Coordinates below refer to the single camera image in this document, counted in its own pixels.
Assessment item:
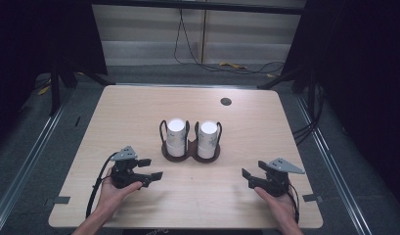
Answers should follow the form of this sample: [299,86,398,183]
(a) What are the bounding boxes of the long black floor cable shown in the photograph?
[173,8,286,75]

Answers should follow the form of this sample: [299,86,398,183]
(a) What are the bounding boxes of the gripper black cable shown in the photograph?
[286,183,301,224]
[85,151,119,219]

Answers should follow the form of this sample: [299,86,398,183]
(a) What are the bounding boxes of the grey tape strip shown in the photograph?
[52,196,71,206]
[302,193,324,203]

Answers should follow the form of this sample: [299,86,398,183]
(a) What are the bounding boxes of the metal floor rail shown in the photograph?
[0,87,75,227]
[295,94,374,235]

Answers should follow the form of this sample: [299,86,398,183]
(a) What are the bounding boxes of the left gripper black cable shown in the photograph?
[85,151,119,219]

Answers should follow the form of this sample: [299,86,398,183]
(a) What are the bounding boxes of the black horizontal frame bar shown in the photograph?
[89,0,307,16]

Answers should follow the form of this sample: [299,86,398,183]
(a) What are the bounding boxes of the bundle of black cables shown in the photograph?
[291,87,327,147]

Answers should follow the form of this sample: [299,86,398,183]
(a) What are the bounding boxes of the person's left hand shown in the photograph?
[95,177,144,225]

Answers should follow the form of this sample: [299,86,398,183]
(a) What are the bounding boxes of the person's right hand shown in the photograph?
[253,185,300,228]

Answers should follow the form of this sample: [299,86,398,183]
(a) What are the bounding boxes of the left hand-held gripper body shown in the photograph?
[110,145,147,190]

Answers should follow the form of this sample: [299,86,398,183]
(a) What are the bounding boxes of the black metal stand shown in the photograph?
[256,67,320,122]
[48,58,115,118]

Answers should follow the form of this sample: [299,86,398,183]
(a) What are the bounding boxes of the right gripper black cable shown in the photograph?
[286,183,301,224]

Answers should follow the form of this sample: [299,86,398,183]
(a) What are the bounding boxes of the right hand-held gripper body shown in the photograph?
[249,158,305,198]

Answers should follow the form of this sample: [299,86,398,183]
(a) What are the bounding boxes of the dark brown double cup holder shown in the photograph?
[158,118,223,164]

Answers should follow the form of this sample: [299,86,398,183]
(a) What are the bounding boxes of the black curtain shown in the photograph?
[280,0,400,213]
[0,0,109,155]

